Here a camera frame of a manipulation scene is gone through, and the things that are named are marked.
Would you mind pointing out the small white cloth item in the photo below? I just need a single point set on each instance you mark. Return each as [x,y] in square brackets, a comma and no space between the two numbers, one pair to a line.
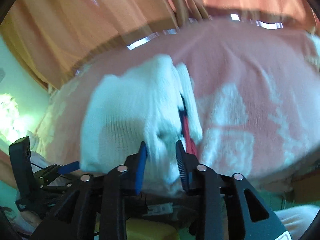
[314,59]

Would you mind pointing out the peach orange curtain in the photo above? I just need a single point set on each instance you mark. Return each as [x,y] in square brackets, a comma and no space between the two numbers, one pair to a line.
[52,39]

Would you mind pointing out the white fleece clothed leg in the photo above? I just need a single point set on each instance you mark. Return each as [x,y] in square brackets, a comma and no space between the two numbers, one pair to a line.
[297,219]

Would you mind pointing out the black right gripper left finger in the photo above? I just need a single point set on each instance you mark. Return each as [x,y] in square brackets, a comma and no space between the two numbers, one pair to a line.
[95,205]

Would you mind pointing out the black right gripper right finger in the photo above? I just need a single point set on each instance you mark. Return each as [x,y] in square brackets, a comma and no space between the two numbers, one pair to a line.
[228,207]

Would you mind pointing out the white plastic bag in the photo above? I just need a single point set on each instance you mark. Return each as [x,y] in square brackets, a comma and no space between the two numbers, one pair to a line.
[38,162]

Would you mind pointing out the white striped knit sweater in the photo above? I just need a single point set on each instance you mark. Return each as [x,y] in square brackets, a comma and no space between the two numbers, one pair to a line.
[142,105]

